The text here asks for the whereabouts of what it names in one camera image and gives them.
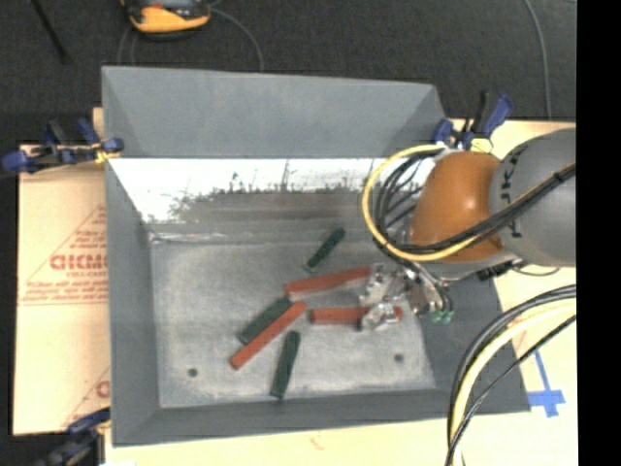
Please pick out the dark green flat block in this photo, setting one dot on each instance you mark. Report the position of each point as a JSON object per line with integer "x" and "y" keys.
{"x": 326, "y": 248}
{"x": 286, "y": 364}
{"x": 264, "y": 321}

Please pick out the brown cardboard board red print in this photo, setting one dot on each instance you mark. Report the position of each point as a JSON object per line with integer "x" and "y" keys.
{"x": 58, "y": 338}

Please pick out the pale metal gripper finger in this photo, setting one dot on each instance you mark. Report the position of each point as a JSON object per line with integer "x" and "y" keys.
{"x": 374, "y": 283}
{"x": 383, "y": 315}

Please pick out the black cylinder on white bracket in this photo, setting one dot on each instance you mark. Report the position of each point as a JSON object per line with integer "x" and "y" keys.
{"x": 495, "y": 272}

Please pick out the grey metal bin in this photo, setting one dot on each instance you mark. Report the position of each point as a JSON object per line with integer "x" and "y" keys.
{"x": 204, "y": 284}

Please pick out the red-brown flat block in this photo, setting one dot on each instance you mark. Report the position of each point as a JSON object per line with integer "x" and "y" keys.
{"x": 267, "y": 336}
{"x": 335, "y": 315}
{"x": 325, "y": 282}

